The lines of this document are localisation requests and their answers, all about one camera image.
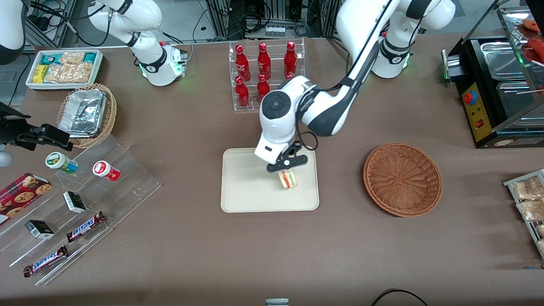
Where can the red lid cup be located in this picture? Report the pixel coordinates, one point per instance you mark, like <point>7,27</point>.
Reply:
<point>104,170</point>

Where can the stacked aluminium foil trays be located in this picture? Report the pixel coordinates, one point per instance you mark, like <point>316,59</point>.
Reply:
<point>83,112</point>

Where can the beige rectangular tray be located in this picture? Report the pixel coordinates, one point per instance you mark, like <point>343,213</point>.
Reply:
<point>246,187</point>

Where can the clear acrylic stepped display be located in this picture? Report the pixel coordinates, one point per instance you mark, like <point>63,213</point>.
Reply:
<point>127,178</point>

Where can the small rice cracker bag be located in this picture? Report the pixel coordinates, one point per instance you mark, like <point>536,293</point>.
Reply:
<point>72,58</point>

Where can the teal snack packet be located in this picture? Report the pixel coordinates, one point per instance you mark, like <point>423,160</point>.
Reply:
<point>90,57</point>
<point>51,58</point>

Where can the steel food pan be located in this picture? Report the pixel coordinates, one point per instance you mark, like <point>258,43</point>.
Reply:
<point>516,100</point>
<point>505,59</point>

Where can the clear bag of crackers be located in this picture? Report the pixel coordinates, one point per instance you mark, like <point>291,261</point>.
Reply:
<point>527,189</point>
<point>540,230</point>
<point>531,210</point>

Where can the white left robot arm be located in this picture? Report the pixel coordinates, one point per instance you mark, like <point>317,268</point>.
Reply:
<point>327,110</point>

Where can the white power strip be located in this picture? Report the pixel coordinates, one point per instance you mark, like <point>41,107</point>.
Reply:
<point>275,31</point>

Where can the large rice cracker bag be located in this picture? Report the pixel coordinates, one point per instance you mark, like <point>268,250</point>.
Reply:
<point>70,73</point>

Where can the yellow snack packet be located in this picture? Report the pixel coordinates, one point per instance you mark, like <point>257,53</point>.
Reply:
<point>40,74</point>

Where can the red cola bottle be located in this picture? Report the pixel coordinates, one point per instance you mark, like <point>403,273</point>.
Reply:
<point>242,63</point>
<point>264,63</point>
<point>242,94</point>
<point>262,87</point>
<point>290,61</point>

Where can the green lid cup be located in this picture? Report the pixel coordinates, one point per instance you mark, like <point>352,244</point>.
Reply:
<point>59,161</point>

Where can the red chocolate cookie box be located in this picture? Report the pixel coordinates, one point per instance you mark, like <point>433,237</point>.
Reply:
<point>21,196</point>

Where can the round brown wicker basket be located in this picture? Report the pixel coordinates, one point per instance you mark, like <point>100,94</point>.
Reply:
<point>401,180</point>

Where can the clear acrylic bottle rack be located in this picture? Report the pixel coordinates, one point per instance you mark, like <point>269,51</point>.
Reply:
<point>250,106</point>

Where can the small grey device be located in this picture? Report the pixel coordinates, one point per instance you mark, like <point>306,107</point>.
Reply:
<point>277,302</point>

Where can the black food warmer machine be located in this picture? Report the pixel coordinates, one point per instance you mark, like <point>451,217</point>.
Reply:
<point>482,127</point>

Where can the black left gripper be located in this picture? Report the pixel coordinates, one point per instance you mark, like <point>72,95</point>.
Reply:
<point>291,151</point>

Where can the oval wicker basket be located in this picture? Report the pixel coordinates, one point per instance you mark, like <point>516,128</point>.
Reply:
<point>111,114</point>

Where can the triangular sandwich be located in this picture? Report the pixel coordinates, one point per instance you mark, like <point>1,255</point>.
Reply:
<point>289,180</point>

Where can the tray of packaged snacks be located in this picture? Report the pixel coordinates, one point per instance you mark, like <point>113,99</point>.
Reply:
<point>510,183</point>

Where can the small black box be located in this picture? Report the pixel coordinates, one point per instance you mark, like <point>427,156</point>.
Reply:
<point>74,202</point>
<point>39,229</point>

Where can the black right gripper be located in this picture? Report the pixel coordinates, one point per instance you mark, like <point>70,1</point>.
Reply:
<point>12,132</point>

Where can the red sausage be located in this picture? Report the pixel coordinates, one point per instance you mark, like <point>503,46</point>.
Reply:
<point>536,46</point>

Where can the white snack bin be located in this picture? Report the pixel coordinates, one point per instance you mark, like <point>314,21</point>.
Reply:
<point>30,80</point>

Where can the Snickers bar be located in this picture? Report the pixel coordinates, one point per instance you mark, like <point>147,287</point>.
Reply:
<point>46,261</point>
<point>85,227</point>

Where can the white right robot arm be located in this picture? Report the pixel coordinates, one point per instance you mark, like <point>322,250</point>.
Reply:
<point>155,63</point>

